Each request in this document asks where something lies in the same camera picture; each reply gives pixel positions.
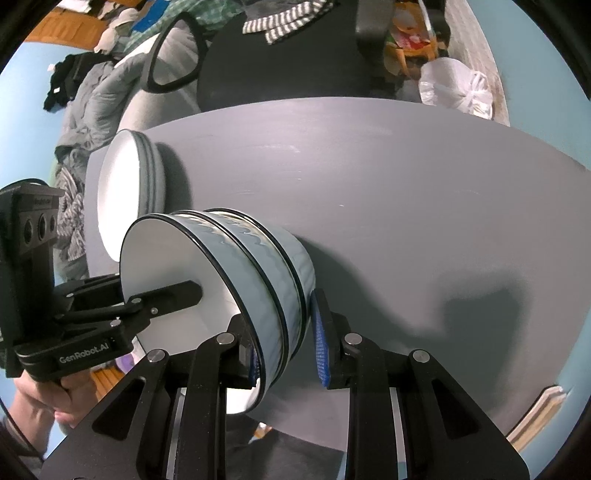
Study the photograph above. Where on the white plastic bag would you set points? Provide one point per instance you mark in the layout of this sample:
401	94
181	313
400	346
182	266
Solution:
449	83

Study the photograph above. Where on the black office chair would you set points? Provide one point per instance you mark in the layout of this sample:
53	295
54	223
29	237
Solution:
339	54

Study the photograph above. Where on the black finger of the left gripper seen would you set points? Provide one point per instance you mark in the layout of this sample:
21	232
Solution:
168	299

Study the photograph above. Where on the stack of white plates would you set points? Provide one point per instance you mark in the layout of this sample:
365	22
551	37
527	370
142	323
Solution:
131	184

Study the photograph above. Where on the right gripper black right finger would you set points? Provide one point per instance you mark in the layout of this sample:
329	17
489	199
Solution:
338	349

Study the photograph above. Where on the left hand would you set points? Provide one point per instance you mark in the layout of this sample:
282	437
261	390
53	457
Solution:
36	406

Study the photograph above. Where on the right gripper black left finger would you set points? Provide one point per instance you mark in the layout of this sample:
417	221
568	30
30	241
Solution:
234	366

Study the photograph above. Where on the white ribbed bowl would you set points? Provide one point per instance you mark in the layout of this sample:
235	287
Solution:
159	250
275	264
295	251

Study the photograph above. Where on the striped cloth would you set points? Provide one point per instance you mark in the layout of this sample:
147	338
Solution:
279	19

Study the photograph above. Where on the grey bedding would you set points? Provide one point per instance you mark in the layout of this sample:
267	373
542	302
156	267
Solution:
90	123

